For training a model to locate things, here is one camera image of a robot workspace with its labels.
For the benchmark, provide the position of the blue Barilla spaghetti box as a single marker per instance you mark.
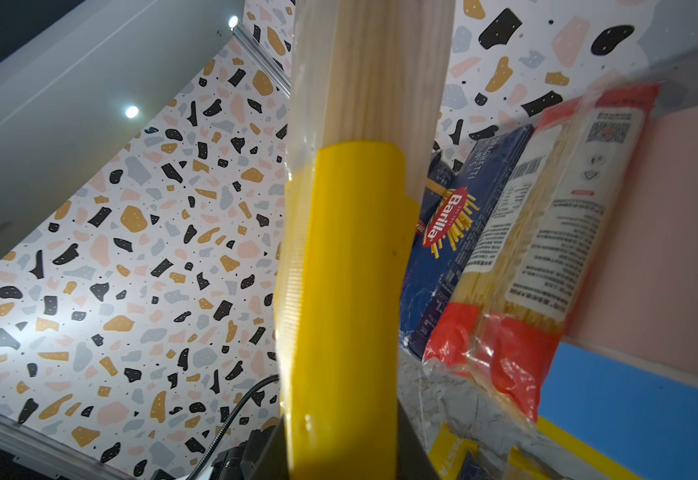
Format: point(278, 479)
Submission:
point(439, 256)

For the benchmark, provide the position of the yellow spaghetti bag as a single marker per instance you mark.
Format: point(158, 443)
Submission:
point(367, 82)

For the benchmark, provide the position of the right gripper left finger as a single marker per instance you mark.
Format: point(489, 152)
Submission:
point(273, 463)

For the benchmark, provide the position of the yellow Pastatime bag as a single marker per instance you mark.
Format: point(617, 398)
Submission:
point(457, 458)

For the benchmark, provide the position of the yellow shelf with coloured boards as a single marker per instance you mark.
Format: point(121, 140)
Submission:
point(621, 400)

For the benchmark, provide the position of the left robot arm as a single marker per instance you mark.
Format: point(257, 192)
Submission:
point(238, 462)

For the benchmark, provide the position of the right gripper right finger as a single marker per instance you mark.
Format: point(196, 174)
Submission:
point(412, 459)

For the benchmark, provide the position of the red spaghetti bag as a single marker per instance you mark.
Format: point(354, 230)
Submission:
point(515, 297)

